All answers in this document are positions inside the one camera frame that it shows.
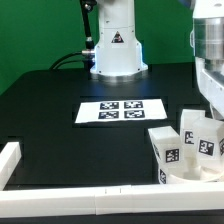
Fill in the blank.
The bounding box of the white marker paper sheet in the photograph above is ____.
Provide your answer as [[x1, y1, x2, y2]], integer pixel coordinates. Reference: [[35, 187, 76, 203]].
[[75, 99, 167, 123]]

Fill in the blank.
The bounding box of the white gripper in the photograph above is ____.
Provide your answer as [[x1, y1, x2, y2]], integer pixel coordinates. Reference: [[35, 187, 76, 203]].
[[195, 57, 224, 120]]

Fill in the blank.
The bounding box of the white left barrier wall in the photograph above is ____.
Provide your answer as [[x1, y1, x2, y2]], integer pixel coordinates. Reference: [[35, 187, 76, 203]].
[[0, 142, 21, 191]]

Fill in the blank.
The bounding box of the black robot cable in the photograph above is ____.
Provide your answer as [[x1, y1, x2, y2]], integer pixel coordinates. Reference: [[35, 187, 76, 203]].
[[49, 0, 98, 70]]

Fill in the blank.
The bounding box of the white barrier wall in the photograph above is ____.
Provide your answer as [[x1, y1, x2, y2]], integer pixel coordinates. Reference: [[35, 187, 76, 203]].
[[0, 142, 21, 191], [0, 182, 224, 218]]

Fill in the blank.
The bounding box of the white round stool seat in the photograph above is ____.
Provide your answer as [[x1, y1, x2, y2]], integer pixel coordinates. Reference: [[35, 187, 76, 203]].
[[157, 158, 224, 184]]

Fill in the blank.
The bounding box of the white front barrier wall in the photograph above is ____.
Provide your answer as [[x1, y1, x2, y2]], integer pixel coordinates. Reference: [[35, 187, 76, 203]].
[[0, 182, 224, 218]]

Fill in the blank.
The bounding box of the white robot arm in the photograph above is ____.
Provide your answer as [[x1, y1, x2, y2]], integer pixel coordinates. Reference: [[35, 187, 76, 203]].
[[90, 0, 224, 120]]

